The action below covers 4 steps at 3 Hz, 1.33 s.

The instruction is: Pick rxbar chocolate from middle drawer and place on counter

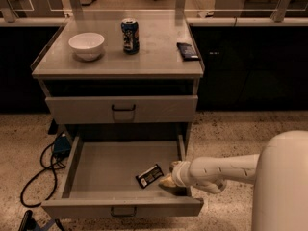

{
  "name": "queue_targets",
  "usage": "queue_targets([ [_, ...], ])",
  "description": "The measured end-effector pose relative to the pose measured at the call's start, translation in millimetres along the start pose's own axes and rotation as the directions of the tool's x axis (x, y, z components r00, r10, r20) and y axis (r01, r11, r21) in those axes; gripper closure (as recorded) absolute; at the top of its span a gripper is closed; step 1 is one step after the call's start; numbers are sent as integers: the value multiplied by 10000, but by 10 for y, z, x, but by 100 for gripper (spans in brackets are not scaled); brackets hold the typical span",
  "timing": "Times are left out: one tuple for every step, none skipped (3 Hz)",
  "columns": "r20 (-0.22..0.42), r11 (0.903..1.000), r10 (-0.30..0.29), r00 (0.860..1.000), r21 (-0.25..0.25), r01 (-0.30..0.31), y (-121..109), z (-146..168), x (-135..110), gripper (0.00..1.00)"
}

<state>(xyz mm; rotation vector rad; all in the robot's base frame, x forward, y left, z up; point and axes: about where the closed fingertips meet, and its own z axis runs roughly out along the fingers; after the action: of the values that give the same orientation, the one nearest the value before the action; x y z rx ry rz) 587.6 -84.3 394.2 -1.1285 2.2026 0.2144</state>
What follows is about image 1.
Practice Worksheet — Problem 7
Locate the blue power adapter box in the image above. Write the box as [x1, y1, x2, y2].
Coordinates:
[53, 136, 71, 155]

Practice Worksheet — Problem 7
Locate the dark blue snack bar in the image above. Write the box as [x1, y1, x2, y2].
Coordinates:
[177, 42, 200, 62]

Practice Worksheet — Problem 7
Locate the grey drawer cabinet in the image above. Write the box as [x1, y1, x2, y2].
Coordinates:
[33, 11, 204, 141]

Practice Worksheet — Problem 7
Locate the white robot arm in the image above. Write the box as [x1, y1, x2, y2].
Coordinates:
[160, 131, 308, 231]

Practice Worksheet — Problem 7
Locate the black floor cable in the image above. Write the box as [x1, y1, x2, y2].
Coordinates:
[19, 141, 67, 208]

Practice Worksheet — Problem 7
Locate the open grey middle drawer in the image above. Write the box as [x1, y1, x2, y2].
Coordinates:
[42, 137, 203, 218]

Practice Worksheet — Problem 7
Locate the grey background table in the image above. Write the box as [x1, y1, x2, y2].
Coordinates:
[214, 0, 308, 17]

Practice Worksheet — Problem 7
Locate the black drawer handle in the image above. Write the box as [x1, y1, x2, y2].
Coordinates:
[110, 206, 137, 218]
[111, 104, 136, 112]

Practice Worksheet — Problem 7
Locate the white ceramic bowl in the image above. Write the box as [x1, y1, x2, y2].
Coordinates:
[68, 33, 105, 61]

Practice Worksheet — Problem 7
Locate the black rxbar chocolate bar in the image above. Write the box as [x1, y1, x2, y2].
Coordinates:
[136, 165, 164, 189]

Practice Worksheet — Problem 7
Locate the blue soda can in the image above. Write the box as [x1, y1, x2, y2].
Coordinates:
[121, 18, 140, 54]

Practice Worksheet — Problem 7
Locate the black top drawer handle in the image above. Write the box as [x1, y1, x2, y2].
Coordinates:
[111, 104, 136, 112]

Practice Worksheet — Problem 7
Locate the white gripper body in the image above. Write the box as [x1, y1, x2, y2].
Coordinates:
[171, 161, 191, 187]

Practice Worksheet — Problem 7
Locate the closed grey top drawer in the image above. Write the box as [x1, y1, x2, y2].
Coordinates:
[46, 95, 198, 124]

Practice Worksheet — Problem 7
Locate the black middle drawer handle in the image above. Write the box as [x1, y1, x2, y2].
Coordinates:
[110, 206, 137, 218]

